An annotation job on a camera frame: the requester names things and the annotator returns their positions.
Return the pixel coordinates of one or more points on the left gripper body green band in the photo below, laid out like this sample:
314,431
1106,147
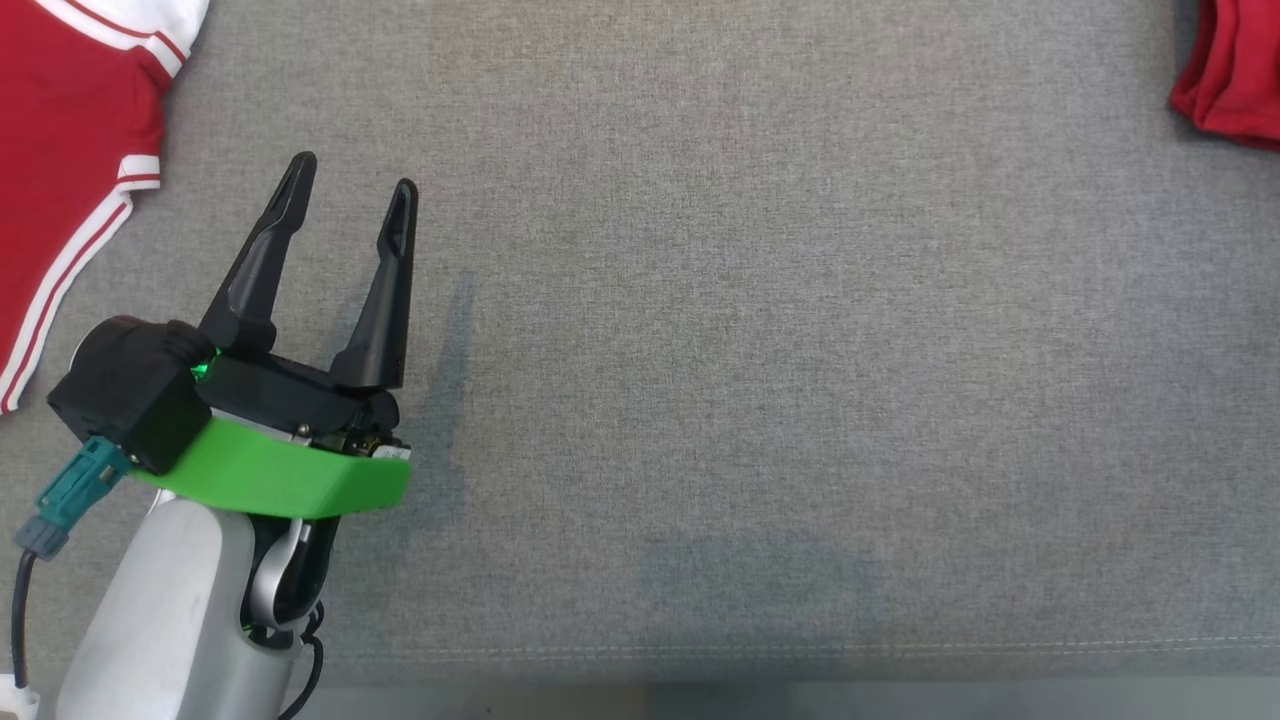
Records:
280,470

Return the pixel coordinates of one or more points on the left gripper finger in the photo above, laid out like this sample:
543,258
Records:
255,290
385,320

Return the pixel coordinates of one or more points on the red T-shirt white sleeves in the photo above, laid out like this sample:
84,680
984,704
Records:
60,120

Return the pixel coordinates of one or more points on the red white garment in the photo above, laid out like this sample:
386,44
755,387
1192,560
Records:
1235,70

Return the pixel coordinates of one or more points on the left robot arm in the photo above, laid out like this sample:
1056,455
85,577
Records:
170,610

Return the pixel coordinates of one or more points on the grey fabric sofa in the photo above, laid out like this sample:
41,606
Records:
750,350

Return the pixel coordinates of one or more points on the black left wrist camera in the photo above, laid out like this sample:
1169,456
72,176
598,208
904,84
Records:
130,390

